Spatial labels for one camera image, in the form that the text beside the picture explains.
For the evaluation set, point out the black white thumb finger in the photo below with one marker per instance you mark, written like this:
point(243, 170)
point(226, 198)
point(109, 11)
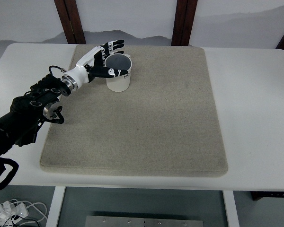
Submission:
point(105, 72)

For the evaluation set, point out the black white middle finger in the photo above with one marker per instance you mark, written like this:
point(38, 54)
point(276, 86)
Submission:
point(109, 48)

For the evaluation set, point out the metal base plate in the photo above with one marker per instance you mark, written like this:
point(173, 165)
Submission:
point(107, 221)

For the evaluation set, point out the white table leg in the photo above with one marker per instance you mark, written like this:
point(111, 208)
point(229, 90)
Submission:
point(230, 208)
point(56, 206)

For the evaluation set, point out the white power strip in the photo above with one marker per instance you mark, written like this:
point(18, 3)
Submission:
point(12, 211)

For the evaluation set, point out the white table leg left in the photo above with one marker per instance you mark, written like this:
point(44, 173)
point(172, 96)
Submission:
point(56, 206)

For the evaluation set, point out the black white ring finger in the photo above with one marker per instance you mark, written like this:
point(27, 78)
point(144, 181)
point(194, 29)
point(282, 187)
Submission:
point(116, 42)

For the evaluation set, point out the middle wooden frame post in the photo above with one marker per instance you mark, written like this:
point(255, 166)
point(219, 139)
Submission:
point(183, 22)

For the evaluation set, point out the left wooden frame post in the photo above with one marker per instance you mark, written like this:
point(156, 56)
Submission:
point(70, 20)

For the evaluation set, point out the white table leg right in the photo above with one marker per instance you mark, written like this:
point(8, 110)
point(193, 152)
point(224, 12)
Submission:
point(230, 208)

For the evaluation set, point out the grey felt mat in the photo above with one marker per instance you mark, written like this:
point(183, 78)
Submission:
point(164, 124)

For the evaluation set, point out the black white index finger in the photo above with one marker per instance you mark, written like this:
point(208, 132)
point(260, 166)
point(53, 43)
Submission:
point(107, 54)

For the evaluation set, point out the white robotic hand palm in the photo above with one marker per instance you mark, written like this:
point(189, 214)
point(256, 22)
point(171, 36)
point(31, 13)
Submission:
point(77, 76)

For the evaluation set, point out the white ribbed cup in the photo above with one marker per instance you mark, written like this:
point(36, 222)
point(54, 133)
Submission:
point(121, 62)

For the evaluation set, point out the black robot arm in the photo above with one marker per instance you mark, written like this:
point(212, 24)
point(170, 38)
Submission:
point(41, 104)

